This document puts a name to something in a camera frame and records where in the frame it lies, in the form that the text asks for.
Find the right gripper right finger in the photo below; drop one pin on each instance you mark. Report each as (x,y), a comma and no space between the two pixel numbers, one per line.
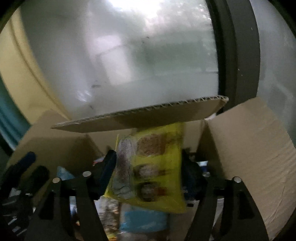
(241,218)

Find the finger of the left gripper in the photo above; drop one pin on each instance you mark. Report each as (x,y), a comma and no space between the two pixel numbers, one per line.
(28,188)
(13,174)

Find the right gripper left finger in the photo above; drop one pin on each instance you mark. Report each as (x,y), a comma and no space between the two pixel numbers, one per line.
(52,219)

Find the blue sea salt cracker pack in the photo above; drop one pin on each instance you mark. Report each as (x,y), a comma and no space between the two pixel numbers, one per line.
(140,220)

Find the yellow small snack bag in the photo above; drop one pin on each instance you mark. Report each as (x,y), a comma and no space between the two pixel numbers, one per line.
(148,169)

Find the teal curtain left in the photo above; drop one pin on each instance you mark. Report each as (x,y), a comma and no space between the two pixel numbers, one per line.
(13,124)

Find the brown cardboard box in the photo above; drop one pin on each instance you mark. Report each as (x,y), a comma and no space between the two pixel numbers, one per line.
(248,141)

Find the yellow curtain left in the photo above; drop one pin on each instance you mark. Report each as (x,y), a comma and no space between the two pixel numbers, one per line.
(22,76)

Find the black window frame post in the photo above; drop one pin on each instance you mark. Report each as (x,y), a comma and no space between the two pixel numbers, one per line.
(238,50)

